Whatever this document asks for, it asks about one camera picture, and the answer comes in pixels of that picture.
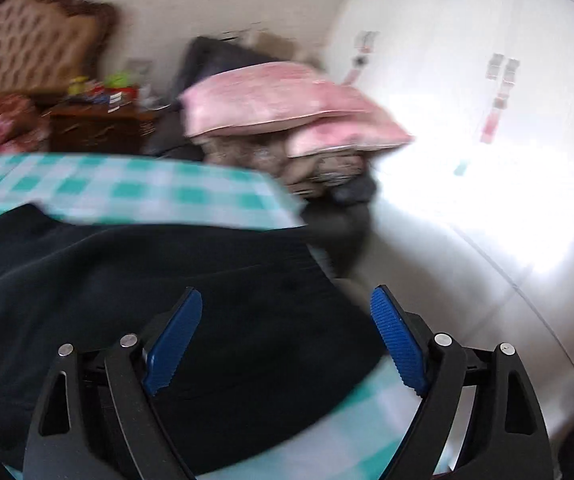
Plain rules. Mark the yellow small box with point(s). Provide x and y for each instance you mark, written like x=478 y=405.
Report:
x=78 y=85

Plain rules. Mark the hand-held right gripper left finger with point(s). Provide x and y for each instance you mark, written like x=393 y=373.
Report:
x=174 y=345

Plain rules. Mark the white wardrobe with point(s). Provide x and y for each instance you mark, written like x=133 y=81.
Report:
x=467 y=135

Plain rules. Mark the dark wooden nightstand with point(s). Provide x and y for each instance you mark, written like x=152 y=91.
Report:
x=97 y=127

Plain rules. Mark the tufted leather headboard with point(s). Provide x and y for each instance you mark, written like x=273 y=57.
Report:
x=27 y=45

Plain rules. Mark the green packet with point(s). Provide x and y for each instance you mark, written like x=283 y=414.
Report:
x=117 y=80

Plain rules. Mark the black pants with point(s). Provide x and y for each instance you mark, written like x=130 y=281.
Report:
x=132 y=305

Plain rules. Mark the plaid blanket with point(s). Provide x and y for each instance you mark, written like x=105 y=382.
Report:
x=287 y=160

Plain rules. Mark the green checkered tablecloth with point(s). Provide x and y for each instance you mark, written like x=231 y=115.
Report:
x=132 y=187

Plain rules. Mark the small pink floral pillow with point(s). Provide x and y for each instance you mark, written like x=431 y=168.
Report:
x=352 y=135

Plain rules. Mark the black leather armchair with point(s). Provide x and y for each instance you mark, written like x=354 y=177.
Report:
x=207 y=85

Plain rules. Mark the large pink floral pillow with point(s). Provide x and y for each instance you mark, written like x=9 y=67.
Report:
x=262 y=100

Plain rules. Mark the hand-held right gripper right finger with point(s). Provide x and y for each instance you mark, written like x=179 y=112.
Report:
x=399 y=345

